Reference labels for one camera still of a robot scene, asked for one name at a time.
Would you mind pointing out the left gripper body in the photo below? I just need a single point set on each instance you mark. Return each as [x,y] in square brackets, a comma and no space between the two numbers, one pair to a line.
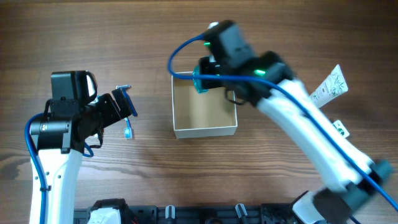
[109,107]

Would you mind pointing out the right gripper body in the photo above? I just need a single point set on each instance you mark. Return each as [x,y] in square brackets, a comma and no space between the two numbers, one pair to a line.
[207,73]

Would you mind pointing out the blue mouthwash bottle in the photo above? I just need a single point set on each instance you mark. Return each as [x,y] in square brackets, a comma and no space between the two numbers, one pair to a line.
[198,82]

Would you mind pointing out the blue disposable razor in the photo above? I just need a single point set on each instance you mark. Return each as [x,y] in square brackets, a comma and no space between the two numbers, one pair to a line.
[124,89]

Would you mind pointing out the blue white toothbrush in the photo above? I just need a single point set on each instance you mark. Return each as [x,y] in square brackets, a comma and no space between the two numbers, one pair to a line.
[128,132]

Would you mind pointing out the white cream tube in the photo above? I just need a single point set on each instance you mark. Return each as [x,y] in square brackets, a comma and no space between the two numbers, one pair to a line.
[332,86]

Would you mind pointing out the green soap box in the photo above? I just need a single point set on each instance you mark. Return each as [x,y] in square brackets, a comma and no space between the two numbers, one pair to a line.
[341,128]

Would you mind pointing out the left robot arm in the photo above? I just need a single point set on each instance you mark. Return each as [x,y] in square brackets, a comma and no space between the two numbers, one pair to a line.
[68,130]

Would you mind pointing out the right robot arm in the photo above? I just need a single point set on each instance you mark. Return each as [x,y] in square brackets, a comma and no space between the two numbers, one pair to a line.
[265,81]

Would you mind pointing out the white open cardboard box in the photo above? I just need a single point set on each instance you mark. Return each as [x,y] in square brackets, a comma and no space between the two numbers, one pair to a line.
[198,115]

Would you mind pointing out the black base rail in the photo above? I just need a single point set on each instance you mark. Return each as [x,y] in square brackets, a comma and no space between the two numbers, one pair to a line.
[265,213]

